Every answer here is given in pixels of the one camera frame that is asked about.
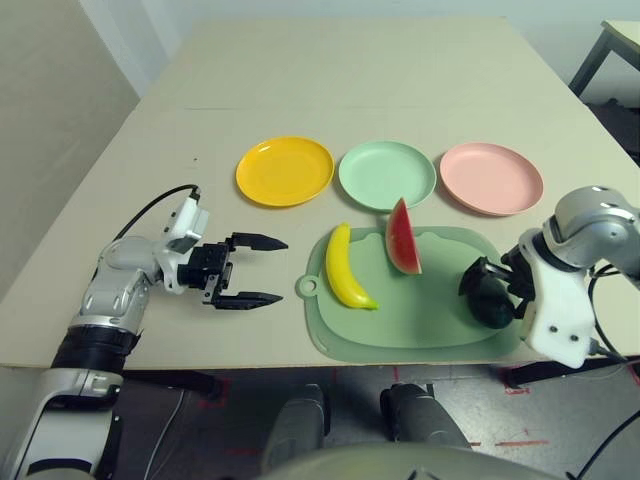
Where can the yellow plastic plate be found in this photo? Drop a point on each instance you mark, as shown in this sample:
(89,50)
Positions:
(285,172)

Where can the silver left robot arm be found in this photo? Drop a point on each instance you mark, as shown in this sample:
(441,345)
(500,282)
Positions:
(115,280)

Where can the red toy watermelon slice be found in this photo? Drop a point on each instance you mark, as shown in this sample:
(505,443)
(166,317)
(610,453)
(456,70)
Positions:
(402,240)

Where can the mint green plastic plate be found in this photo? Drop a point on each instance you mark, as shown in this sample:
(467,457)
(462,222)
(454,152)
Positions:
(380,172)

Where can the black table leg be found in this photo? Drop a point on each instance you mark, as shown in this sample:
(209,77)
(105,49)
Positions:
(170,382)
(550,372)

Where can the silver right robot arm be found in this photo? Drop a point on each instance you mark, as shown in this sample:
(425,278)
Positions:
(595,225)

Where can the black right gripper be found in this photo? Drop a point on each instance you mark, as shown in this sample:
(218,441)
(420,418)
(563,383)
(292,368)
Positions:
(520,275)

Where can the beige side table black legs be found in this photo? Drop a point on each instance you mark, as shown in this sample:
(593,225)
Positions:
(625,35)

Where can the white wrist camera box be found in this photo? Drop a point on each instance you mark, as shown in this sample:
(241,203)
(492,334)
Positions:
(555,310)
(187,225)

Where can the grey robot leg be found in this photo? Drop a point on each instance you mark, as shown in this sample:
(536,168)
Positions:
(420,420)
(297,425)

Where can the pink plastic plate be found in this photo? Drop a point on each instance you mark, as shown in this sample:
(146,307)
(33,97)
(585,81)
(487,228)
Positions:
(490,177)

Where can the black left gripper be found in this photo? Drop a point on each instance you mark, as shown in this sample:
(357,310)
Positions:
(210,270)

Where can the dark green toy avocado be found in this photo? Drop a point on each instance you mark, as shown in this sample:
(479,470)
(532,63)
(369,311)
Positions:
(487,300)

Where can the yellow toy banana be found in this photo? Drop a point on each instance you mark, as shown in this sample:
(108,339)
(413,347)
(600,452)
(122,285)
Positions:
(340,270)

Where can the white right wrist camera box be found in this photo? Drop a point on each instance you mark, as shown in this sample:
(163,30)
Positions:
(555,310)

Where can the green cutting board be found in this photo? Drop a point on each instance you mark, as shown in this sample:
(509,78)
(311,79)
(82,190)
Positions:
(410,320)

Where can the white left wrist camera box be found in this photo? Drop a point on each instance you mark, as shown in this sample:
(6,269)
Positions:
(187,225)

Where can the grey left robot leg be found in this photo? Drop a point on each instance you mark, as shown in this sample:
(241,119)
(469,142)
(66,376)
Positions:
(297,425)

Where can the grey right robot leg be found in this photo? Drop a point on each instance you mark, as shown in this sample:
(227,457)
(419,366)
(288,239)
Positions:
(420,420)

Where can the grey robot torso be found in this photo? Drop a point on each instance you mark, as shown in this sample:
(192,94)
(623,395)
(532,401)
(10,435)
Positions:
(400,465)

